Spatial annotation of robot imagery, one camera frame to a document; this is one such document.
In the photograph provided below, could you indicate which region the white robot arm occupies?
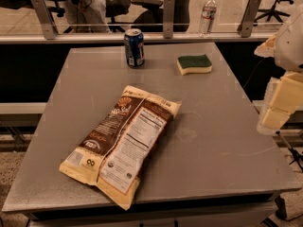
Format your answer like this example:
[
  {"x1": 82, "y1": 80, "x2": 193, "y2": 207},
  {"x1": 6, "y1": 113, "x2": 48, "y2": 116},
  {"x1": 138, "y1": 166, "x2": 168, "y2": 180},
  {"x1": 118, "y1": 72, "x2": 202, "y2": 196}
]
[{"x1": 255, "y1": 5, "x2": 303, "y2": 135}]

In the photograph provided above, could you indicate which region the metal glass bracket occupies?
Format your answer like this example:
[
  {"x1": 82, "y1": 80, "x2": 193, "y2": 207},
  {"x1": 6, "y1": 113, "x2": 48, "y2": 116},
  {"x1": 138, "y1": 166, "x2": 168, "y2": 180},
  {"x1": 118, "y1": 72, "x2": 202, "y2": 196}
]
[
  {"x1": 30, "y1": 0, "x2": 58, "y2": 40},
  {"x1": 163, "y1": 0, "x2": 175, "y2": 39},
  {"x1": 237, "y1": 0, "x2": 261, "y2": 38}
]

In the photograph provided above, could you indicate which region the clear plastic water bottle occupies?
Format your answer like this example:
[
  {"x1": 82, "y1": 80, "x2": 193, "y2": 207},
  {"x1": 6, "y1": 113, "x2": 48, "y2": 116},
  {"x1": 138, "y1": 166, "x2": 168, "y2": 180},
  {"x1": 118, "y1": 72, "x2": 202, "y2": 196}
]
[{"x1": 198, "y1": 0, "x2": 217, "y2": 36}]

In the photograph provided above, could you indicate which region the metal glass bracket left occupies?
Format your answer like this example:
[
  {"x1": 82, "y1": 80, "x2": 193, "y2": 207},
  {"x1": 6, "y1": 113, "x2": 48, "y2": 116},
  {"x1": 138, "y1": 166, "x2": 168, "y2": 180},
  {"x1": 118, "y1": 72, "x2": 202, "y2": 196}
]
[{"x1": 30, "y1": 0, "x2": 58, "y2": 40}]

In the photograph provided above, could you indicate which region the green yellow sponge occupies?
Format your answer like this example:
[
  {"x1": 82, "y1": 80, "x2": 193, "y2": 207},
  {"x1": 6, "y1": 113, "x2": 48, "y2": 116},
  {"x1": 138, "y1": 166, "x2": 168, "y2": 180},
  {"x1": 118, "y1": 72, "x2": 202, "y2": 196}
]
[{"x1": 177, "y1": 54, "x2": 212, "y2": 75}]

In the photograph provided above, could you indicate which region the metal glass bracket middle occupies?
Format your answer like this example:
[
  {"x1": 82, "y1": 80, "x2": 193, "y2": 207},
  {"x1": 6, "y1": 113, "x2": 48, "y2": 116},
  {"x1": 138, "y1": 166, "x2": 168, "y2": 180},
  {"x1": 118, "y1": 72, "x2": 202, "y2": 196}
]
[{"x1": 163, "y1": 0, "x2": 175, "y2": 39}]

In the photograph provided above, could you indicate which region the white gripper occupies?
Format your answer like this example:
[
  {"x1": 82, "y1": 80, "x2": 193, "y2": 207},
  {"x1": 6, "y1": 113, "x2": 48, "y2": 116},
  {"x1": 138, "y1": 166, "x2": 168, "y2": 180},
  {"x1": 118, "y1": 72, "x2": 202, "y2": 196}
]
[{"x1": 257, "y1": 72, "x2": 303, "y2": 135}]

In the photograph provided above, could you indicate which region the black office chair middle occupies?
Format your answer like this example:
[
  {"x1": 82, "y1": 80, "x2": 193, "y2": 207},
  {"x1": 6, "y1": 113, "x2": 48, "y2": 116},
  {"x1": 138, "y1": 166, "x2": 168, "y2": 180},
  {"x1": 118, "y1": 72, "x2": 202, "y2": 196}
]
[{"x1": 104, "y1": 0, "x2": 196, "y2": 34}]

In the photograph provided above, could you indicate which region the black tripod leg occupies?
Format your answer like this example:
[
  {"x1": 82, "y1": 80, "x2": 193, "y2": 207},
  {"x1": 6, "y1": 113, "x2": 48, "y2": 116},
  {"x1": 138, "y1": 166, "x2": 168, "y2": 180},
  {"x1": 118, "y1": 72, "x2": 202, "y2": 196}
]
[{"x1": 276, "y1": 131, "x2": 303, "y2": 172}]

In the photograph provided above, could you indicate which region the person in light trousers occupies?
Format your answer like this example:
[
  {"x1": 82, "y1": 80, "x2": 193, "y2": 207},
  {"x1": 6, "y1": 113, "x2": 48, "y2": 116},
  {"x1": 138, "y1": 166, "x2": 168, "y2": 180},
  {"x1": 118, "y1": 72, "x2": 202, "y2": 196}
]
[{"x1": 63, "y1": 0, "x2": 109, "y2": 33}]

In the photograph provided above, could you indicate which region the brown chip bag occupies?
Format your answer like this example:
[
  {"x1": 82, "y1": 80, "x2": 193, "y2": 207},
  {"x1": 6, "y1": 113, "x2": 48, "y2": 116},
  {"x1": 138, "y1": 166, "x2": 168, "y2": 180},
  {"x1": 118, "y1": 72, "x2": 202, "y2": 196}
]
[{"x1": 59, "y1": 86, "x2": 181, "y2": 210}]

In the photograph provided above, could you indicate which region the metal glass bracket right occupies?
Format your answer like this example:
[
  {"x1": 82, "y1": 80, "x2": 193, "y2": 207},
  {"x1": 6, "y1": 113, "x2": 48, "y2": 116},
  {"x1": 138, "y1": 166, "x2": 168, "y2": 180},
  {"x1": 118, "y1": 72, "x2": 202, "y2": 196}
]
[{"x1": 237, "y1": 0, "x2": 261, "y2": 38}]

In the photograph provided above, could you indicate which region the blue pepsi can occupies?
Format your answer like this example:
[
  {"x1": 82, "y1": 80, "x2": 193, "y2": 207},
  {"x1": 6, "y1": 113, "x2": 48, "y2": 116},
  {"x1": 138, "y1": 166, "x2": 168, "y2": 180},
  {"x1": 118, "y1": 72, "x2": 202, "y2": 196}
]
[{"x1": 124, "y1": 28, "x2": 145, "y2": 68}]

